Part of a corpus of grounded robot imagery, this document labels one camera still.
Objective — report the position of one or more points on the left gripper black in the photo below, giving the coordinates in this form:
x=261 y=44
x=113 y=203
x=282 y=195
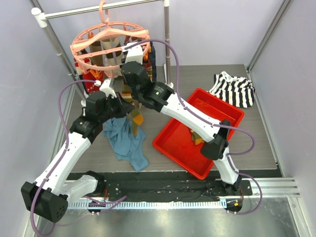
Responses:
x=124 y=107

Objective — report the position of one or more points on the pink round clip hanger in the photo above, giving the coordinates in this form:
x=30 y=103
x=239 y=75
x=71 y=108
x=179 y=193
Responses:
x=100 y=47

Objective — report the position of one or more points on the olive green orange-toe sock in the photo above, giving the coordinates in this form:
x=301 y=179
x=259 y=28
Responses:
x=136 y=121

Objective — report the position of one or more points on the red christmas sock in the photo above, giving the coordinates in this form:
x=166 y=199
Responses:
x=91 y=76

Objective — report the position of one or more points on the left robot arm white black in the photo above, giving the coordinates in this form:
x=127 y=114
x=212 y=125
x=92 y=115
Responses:
x=49 y=196

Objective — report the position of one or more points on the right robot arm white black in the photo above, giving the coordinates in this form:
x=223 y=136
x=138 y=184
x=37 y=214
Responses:
x=163 y=99

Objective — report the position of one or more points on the maroon striped sock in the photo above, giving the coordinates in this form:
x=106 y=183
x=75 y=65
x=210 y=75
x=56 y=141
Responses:
x=126 y=94
x=148 y=66

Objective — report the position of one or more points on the blue cloth garment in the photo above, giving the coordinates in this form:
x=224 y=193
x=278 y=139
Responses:
x=126 y=145

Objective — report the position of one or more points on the beige sock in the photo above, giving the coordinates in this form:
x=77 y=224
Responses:
x=114 y=58

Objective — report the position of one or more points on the red plastic tray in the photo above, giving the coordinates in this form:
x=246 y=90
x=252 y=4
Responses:
x=175 y=139

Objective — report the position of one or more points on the navy blue sock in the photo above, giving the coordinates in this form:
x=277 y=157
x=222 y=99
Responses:
x=152 y=59

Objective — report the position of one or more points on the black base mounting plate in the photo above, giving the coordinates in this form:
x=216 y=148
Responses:
x=167 y=186

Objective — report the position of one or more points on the black white striped garment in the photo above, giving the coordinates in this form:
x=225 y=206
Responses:
x=236 y=91

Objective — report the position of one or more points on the metal clothes rack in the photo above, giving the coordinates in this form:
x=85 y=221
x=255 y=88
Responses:
x=98 y=32

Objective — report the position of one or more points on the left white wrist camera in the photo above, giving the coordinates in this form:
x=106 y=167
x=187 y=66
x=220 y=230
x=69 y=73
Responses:
x=107 y=87

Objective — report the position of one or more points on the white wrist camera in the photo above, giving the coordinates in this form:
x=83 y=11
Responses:
x=132 y=53
x=107 y=87

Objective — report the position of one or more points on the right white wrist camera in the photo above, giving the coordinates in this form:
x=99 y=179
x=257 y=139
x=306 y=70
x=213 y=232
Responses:
x=132 y=53

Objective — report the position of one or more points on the white slotted cable duct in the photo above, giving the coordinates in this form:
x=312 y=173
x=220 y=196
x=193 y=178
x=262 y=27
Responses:
x=87 y=204

